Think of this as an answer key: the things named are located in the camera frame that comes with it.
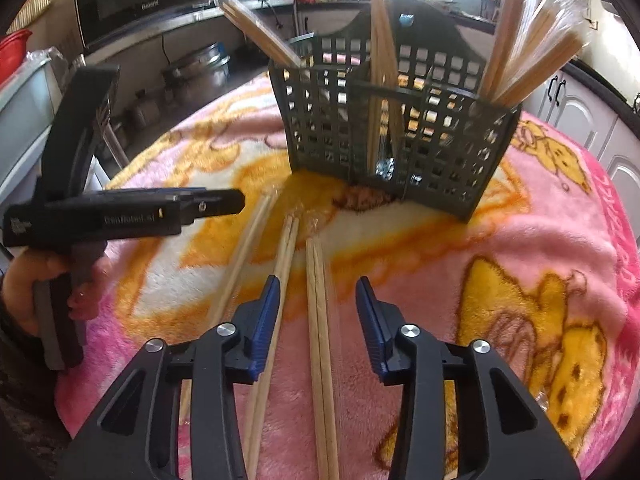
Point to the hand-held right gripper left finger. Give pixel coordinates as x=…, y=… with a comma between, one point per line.
x=265, y=325

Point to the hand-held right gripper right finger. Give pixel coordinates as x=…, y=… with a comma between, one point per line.
x=372, y=330

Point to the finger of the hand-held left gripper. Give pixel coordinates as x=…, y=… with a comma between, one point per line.
x=215, y=205

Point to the bamboo chopstick pair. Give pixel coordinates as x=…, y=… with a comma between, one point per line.
x=540, y=55
x=380, y=35
x=285, y=260
x=320, y=360
x=245, y=250
x=502, y=45
x=260, y=30

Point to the grey-green plastic utensil holder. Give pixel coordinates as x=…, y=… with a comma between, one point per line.
x=450, y=35

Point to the person's left forearm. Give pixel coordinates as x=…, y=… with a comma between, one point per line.
x=20, y=400

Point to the person's left hand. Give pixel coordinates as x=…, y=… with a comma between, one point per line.
x=17, y=290

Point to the large steel pot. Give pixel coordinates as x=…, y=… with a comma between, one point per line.
x=205, y=82

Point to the white plastic storage bin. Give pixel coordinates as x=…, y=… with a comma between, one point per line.
x=20, y=120

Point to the pink printed blanket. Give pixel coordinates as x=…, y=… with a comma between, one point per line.
x=500, y=260

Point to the small steel pot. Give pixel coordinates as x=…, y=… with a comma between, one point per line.
x=200, y=57

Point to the red plastic bowl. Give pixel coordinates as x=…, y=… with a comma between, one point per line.
x=12, y=52

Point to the metal shelf rack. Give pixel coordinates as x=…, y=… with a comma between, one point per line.
x=200, y=17

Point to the white lower cabinets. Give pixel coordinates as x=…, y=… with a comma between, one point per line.
x=575, y=110

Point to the black countertop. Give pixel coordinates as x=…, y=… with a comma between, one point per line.
x=600, y=82

